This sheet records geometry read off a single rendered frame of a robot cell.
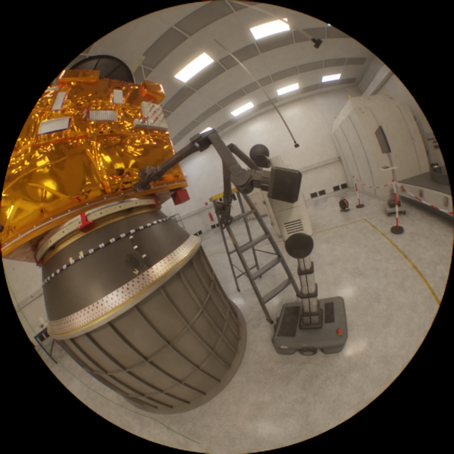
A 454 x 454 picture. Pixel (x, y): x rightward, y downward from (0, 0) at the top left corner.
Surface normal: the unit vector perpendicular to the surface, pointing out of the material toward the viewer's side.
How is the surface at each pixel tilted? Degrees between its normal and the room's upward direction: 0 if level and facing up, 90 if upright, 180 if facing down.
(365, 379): 0
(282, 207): 90
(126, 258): 62
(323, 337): 0
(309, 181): 90
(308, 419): 0
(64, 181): 87
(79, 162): 87
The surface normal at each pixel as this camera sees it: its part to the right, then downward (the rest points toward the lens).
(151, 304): 0.78, -0.22
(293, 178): -0.47, 0.34
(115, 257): 0.49, -0.61
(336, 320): -0.38, -0.91
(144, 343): 0.66, -0.14
